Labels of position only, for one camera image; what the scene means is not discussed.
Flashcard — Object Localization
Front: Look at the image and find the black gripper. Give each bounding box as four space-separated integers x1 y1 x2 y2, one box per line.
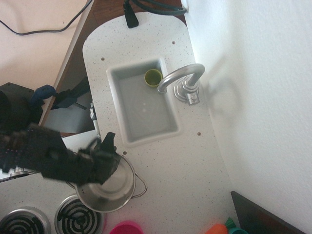
78 132 119 185

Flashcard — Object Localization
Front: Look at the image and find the stainless steel pot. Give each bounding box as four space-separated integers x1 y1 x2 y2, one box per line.
67 156 148 213

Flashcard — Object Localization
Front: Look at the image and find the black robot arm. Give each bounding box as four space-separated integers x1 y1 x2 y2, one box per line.
0 124 121 185

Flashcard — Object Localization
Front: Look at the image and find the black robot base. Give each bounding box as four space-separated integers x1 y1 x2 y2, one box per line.
0 82 43 135

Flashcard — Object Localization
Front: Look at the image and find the silver cabinet latch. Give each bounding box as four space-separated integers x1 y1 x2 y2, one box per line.
89 102 97 121

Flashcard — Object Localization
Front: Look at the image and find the grey toy sink basin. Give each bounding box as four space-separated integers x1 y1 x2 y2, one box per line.
106 57 182 147

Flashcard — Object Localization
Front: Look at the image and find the green plastic cup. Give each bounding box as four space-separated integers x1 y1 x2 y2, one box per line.
144 69 163 88

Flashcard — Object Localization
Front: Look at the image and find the right black stove burner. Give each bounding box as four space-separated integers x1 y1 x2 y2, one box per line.
54 195 107 234

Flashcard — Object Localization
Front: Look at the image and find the black stove burner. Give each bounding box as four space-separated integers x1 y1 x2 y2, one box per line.
0 207 51 234
54 195 107 234

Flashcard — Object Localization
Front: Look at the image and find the pink plastic cup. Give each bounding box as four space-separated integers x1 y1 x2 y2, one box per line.
109 221 144 234

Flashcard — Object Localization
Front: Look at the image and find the silver toy faucet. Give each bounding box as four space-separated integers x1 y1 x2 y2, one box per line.
157 63 205 105

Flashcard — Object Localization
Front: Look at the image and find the left black stove burner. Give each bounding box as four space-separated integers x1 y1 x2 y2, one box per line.
0 207 51 234

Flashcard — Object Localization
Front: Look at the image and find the orange toy carrot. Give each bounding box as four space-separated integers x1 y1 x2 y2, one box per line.
205 224 228 234

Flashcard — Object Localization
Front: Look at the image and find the teal plastic item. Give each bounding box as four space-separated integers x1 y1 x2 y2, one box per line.
225 217 248 234

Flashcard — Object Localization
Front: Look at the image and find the black clamp handle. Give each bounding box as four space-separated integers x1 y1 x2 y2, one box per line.
123 0 139 29

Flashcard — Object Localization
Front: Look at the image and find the dark green hose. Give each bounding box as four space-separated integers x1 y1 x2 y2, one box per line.
131 0 188 16

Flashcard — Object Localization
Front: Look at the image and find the black power cable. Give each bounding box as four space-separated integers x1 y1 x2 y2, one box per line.
0 0 95 37

